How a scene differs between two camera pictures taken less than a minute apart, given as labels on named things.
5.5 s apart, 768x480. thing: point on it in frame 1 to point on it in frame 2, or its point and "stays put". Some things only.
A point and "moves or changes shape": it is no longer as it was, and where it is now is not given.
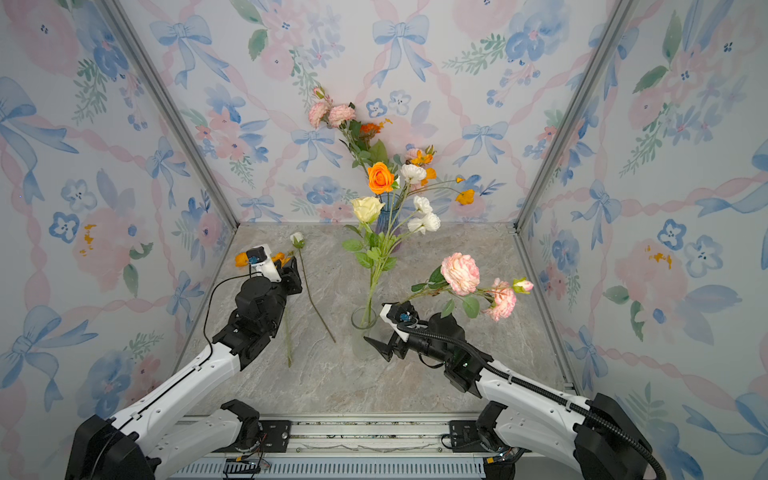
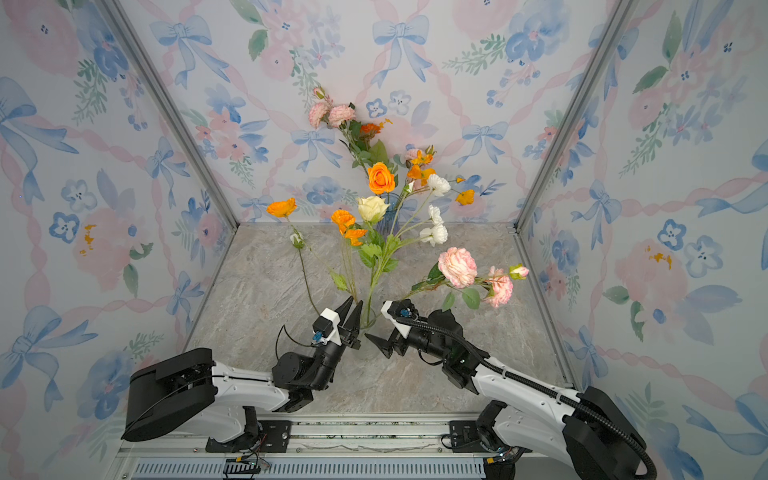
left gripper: (289, 279) to (344, 333)
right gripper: (400, 346) stays put
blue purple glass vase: (389, 221) stays put
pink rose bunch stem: (341, 116) stays put
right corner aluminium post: (620, 18) stays put
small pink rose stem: (458, 276) moves or changes shape
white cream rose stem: (410, 214) moves or changes shape
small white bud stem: (297, 240) stays put
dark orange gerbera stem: (376, 152) stays put
